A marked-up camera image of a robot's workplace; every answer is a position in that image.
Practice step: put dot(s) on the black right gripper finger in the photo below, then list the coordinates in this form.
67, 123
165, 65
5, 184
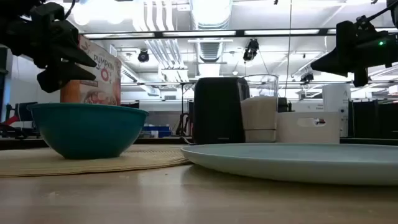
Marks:
334, 63
360, 77

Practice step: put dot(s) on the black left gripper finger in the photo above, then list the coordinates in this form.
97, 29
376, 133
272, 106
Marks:
62, 77
79, 57

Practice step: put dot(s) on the pumpkin cereal box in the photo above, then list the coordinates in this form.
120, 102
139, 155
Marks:
99, 74

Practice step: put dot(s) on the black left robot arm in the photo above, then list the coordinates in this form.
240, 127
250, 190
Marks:
14, 28

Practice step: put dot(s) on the white tall appliance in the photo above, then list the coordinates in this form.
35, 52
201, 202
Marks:
337, 96

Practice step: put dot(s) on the black partition panels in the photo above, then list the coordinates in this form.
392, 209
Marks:
373, 119

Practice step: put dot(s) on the teal bowl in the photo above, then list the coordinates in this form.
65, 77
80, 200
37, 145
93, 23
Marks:
87, 130

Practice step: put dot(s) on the white plastic bin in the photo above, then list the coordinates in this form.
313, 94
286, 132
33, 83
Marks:
308, 130

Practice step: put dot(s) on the clear cup with white filling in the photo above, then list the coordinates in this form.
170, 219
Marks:
259, 115

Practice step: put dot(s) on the light blue plate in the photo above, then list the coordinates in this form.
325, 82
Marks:
295, 161

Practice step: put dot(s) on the blue storage bins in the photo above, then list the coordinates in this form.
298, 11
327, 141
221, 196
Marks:
157, 130

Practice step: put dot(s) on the round woven beige placemat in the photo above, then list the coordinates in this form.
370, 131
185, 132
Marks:
149, 158

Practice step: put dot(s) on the black toaster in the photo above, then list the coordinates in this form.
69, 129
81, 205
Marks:
217, 112

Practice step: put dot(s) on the black hanging camera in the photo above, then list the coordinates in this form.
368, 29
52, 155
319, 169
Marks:
251, 49
143, 56
306, 77

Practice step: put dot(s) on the black overhead frame bar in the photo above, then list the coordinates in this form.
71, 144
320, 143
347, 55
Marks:
199, 33

